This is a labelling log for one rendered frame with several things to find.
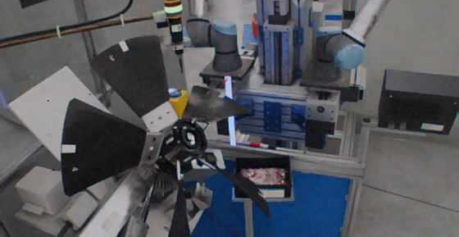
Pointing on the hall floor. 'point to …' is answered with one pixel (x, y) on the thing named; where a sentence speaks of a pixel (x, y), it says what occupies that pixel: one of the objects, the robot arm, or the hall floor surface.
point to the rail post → (352, 207)
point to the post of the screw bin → (248, 219)
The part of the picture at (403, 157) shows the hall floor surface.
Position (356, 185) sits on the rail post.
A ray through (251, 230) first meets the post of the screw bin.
